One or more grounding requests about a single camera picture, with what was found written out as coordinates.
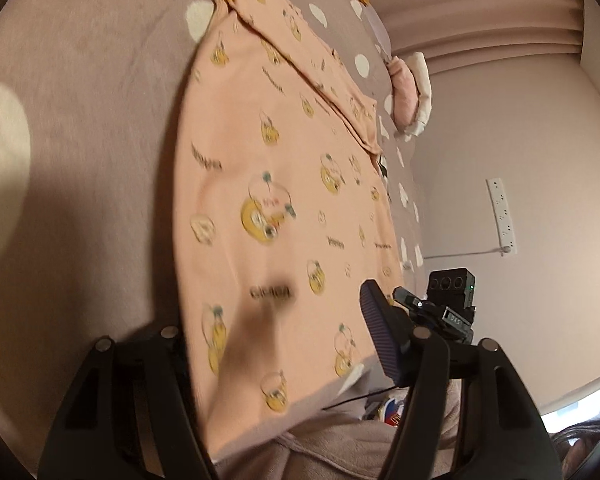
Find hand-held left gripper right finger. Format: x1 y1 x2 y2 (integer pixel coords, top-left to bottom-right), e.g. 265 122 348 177
359 280 563 480

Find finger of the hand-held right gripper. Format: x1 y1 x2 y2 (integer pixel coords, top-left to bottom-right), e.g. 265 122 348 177
392 287 424 314

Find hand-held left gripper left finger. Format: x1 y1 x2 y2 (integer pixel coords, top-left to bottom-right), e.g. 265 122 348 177
37 326 216 480

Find peach cartoon print garment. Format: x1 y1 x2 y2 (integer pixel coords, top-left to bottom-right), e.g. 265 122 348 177
172 0 407 463

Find colourful printed packet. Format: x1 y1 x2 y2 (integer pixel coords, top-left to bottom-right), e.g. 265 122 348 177
364 394 412 429

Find white power strip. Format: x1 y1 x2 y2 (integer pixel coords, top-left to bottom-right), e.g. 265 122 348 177
486 177 519 257

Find person's dark hair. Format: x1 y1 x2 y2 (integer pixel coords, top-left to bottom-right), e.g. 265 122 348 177
550 416 600 480

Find mauve polka dot blanket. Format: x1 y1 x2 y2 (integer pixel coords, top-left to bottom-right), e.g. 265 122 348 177
0 0 427 461

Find lilac bed sheet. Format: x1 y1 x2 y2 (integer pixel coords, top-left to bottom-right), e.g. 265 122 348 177
361 4 394 62

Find pink curtain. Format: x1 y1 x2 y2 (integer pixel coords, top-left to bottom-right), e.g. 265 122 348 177
364 0 589 62

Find white power cable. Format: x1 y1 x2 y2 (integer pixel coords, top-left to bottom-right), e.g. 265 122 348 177
422 246 507 261

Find thin black cable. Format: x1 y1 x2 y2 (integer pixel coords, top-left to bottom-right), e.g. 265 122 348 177
322 386 397 411

